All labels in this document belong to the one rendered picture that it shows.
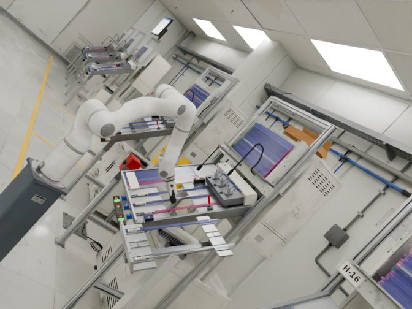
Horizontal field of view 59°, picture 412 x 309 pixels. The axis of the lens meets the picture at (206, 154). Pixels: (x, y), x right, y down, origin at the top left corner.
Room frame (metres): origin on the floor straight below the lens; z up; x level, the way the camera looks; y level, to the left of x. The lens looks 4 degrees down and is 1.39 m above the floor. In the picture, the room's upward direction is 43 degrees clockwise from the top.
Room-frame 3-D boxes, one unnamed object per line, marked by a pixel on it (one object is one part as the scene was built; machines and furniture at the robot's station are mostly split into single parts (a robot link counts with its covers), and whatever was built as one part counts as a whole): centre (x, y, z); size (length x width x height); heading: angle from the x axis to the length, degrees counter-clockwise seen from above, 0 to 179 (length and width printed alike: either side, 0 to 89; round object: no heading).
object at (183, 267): (2.60, -0.36, 0.31); 0.70 x 0.65 x 0.62; 30
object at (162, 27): (6.60, 2.10, 2.10); 0.58 x 0.14 x 0.41; 30
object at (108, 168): (3.76, 0.51, 0.66); 1.01 x 0.73 x 1.31; 120
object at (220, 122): (3.87, 0.34, 0.95); 1.35 x 0.82 x 1.90; 120
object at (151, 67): (6.68, 1.98, 0.95); 1.36 x 0.82 x 1.90; 120
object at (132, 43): (7.93, 2.70, 0.95); 1.37 x 0.82 x 1.90; 120
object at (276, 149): (2.49, -0.28, 1.52); 0.51 x 0.13 x 0.27; 30
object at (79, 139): (1.71, 0.51, 1.00); 0.19 x 0.12 x 0.24; 53
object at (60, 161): (1.69, 0.48, 0.79); 0.19 x 0.19 x 0.18
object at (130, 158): (2.99, 0.40, 0.39); 0.24 x 0.24 x 0.78; 30
